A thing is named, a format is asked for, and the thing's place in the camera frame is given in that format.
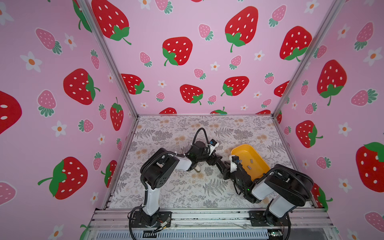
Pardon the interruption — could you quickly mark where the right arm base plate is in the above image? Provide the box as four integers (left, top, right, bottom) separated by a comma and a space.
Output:
248, 211, 292, 227

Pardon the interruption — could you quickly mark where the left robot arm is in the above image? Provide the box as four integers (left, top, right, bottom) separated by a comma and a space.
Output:
140, 139, 222, 217

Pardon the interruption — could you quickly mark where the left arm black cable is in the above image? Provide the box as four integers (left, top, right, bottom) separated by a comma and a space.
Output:
191, 127, 211, 148

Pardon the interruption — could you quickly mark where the yellow plastic tray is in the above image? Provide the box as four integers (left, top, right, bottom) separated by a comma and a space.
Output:
231, 144, 270, 181

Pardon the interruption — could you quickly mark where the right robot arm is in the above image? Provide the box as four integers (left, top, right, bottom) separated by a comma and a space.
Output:
216, 155, 314, 225

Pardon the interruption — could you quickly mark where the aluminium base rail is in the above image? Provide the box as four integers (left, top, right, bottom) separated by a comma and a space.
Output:
85, 208, 340, 240

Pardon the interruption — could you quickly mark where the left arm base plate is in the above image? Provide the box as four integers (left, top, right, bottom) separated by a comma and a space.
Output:
130, 211, 172, 228

